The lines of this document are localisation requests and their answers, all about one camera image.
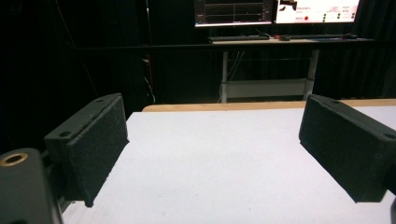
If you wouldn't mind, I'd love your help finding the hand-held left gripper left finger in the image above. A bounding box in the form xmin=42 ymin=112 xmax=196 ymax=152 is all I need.
xmin=43 ymin=92 xmax=130 ymax=208

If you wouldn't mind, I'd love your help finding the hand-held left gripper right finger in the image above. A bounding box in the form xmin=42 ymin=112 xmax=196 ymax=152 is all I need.
xmin=298 ymin=93 xmax=396 ymax=203

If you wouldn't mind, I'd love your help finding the white-legged desk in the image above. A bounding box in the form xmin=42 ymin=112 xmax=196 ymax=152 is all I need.
xmin=210 ymin=36 xmax=375 ymax=104

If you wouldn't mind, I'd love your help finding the black metal stand pole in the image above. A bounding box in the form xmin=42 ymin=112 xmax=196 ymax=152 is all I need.
xmin=145 ymin=0 xmax=157 ymax=105

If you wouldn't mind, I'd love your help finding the bright screen monitor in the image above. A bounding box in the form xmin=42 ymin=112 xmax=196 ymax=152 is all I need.
xmin=275 ymin=0 xmax=361 ymax=24

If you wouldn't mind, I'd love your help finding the black keyboard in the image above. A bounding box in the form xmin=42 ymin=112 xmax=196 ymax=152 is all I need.
xmin=207 ymin=35 xmax=271 ymax=43

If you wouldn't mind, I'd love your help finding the dark screen monitor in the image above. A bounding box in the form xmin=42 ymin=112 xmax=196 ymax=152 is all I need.
xmin=193 ymin=0 xmax=275 ymax=28

